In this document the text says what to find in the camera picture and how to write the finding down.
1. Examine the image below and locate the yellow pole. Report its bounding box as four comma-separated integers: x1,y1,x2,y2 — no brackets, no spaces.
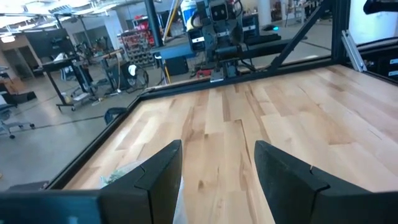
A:
162,0,182,35

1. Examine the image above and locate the black aluminium table frame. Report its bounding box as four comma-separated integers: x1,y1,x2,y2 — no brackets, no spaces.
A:
6,0,398,191

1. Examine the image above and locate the black floor fan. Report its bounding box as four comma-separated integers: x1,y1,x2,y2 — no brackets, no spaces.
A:
123,63,150,93

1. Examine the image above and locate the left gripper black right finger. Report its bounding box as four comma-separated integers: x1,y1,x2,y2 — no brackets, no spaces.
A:
254,140,398,224

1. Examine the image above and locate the grey office chair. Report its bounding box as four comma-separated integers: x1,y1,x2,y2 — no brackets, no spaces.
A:
0,102,35,139

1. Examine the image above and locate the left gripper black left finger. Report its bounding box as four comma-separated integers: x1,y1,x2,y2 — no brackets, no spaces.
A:
0,139,183,224

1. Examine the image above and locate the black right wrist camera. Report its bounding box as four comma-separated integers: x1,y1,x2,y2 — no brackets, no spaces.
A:
210,1,229,22

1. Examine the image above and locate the parts bin shelf rack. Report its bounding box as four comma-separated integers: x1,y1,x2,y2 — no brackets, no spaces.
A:
117,21,156,68

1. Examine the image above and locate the clear plastic cup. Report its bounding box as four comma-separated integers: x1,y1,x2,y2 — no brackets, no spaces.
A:
99,160,189,224

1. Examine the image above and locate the red tool case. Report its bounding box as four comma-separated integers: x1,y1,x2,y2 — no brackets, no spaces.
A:
195,68,214,79

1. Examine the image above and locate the dark grey desk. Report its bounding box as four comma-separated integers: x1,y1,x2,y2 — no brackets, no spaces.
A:
151,30,307,62

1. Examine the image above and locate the black board panel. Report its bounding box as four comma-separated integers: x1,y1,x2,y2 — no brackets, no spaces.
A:
24,28,76,60

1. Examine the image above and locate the black rolling work table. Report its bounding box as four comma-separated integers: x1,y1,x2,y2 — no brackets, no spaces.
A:
41,55,98,112

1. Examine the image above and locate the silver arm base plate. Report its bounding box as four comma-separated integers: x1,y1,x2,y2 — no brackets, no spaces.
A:
210,70,224,83

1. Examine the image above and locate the silver aluminium bracket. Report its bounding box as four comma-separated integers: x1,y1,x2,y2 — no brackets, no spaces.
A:
341,29,368,73

